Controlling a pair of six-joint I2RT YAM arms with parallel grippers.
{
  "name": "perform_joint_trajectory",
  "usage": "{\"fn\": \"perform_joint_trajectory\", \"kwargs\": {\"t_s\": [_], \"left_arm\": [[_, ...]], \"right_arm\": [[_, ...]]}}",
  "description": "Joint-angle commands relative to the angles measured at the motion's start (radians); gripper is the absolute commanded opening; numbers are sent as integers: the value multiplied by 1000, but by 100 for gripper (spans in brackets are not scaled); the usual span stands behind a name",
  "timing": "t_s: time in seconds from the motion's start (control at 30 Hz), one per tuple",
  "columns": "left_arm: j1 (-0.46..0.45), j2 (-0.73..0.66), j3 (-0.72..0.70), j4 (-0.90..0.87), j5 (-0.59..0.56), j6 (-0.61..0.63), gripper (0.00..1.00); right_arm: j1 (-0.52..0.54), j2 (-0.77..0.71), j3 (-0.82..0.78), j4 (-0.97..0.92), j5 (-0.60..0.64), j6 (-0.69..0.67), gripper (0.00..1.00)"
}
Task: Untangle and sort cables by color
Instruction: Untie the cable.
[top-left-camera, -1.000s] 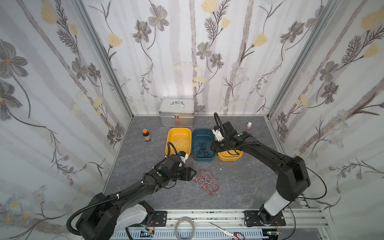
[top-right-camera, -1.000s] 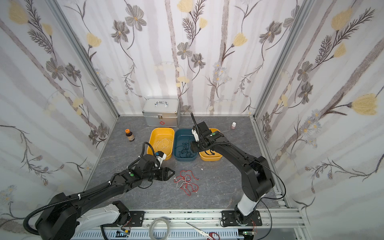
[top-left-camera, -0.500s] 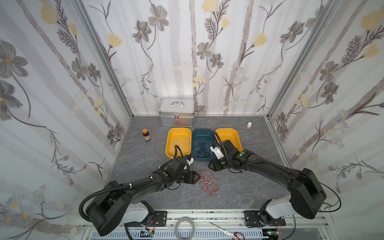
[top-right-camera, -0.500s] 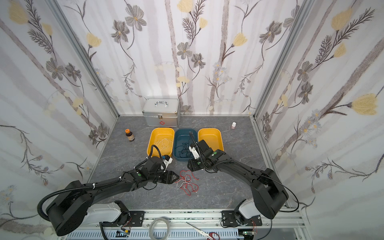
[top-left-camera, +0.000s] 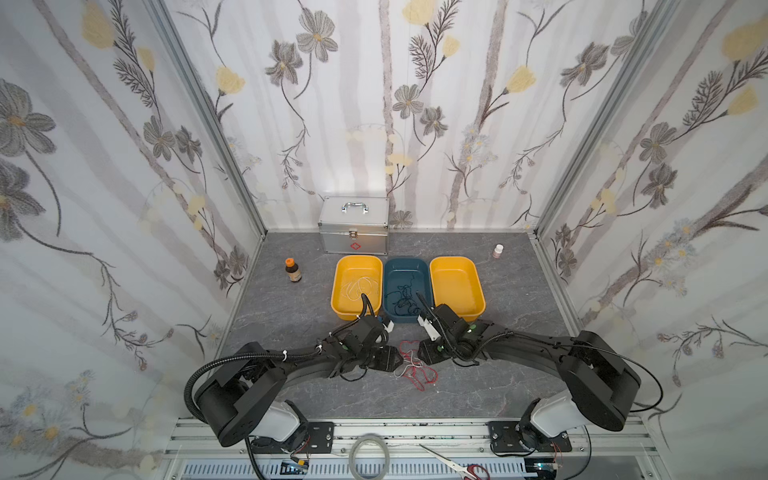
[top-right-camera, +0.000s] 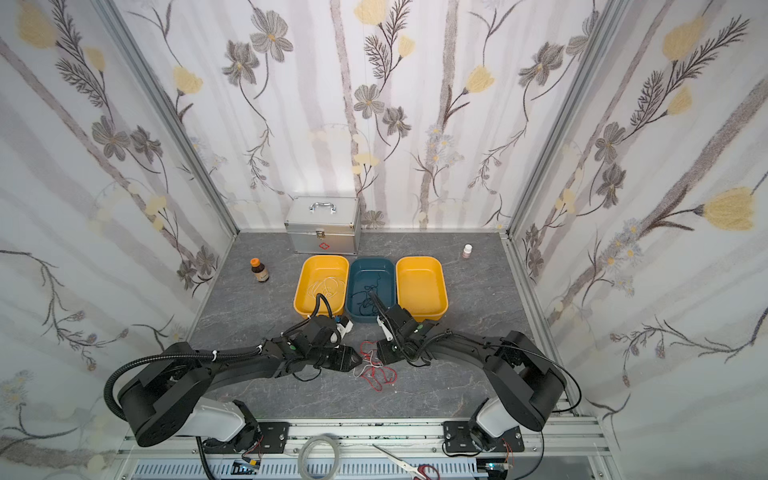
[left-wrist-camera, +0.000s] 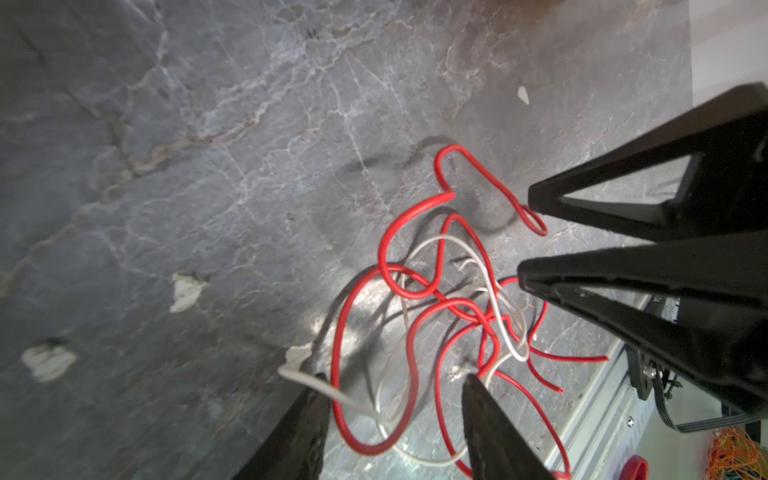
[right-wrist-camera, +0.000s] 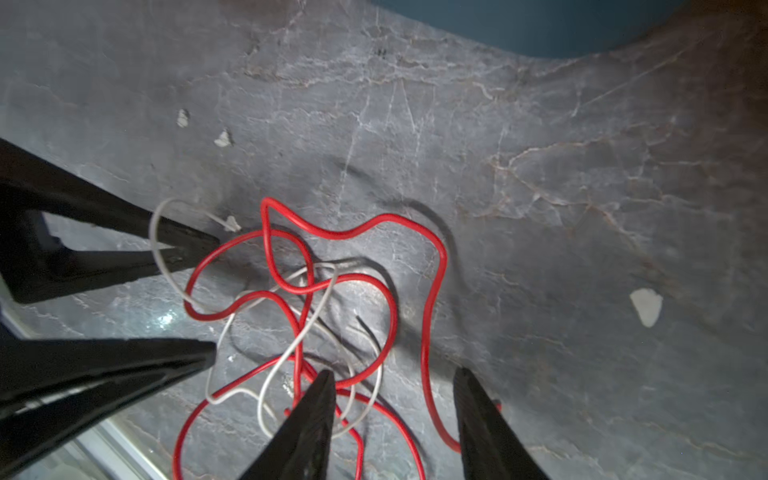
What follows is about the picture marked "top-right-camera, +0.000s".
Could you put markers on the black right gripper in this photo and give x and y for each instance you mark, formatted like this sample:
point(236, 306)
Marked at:
point(391, 349)

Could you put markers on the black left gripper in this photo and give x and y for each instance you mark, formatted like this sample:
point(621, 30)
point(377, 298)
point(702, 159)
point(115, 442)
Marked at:
point(335, 354)

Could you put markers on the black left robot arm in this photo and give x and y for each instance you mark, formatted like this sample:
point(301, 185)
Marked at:
point(164, 395)

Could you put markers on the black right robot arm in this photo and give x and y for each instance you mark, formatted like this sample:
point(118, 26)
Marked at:
point(527, 383)

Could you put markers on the right yellow plastic bin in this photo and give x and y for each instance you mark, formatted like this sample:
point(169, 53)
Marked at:
point(421, 288)

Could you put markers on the yellow plastic bin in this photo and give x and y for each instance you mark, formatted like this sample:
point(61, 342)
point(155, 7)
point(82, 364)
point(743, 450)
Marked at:
point(421, 288)
point(322, 274)

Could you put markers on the dark teal plastic bin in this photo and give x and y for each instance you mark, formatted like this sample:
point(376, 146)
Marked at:
point(369, 275)

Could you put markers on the left yellow plastic bin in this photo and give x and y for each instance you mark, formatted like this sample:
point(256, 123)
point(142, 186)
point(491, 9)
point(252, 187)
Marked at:
point(322, 274)

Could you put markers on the brown bottle orange cap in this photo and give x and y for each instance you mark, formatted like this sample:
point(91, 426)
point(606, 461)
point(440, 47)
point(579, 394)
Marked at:
point(259, 270)

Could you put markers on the silver aluminium first-aid case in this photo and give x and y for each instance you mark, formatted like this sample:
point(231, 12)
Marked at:
point(324, 225)

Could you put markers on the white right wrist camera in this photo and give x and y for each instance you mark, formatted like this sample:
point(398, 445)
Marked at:
point(383, 325)

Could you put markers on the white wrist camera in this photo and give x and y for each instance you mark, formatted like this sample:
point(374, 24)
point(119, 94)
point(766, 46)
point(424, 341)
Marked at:
point(383, 325)
point(343, 326)

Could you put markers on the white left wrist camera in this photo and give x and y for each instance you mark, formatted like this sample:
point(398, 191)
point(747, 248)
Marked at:
point(343, 326)

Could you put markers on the scissors on rail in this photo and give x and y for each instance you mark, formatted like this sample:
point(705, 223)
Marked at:
point(414, 471)

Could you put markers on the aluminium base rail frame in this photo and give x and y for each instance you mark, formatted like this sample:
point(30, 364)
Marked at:
point(567, 448)

